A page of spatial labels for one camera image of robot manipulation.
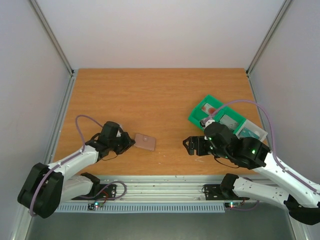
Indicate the aluminium table edge rail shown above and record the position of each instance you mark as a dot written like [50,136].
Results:
[178,188]

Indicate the red white cards stack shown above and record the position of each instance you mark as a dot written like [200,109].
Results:
[208,109]

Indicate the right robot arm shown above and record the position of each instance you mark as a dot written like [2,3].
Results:
[293,192]

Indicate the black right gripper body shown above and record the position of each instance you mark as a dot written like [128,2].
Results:
[197,145]

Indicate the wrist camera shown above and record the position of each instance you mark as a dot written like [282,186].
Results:
[204,123]
[119,132]

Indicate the white translucent bin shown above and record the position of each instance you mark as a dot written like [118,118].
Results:
[248,124]

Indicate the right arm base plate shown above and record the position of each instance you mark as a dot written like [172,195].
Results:
[212,192]

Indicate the green bin far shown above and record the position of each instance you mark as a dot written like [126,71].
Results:
[197,114]

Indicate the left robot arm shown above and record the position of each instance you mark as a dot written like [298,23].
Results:
[46,186]

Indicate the left controller board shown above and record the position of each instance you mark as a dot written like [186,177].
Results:
[94,206]

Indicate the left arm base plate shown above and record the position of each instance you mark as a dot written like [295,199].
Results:
[104,190]

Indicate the teal cards stack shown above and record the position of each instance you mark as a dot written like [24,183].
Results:
[246,132]

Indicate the aluminium corner post left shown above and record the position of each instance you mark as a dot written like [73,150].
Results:
[45,24]

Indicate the right controller board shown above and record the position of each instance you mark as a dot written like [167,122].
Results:
[231,205]

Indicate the grey slotted cable duct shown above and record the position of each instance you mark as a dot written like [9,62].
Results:
[141,208]

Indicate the green bin middle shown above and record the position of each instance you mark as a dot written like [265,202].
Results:
[233,114]

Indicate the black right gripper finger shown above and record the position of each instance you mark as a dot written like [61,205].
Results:
[200,139]
[193,148]

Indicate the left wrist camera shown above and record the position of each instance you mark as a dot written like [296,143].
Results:
[119,132]

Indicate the aluminium corner post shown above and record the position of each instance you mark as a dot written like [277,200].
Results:
[45,24]
[286,4]

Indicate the green bin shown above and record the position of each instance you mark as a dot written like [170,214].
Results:
[233,114]
[197,114]

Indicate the aluminium corner post right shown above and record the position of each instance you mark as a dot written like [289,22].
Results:
[286,4]

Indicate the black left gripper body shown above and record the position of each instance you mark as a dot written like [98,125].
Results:
[114,144]

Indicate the controller board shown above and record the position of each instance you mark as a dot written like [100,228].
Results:
[94,206]
[231,205]

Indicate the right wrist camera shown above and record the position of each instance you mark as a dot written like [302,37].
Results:
[204,123]

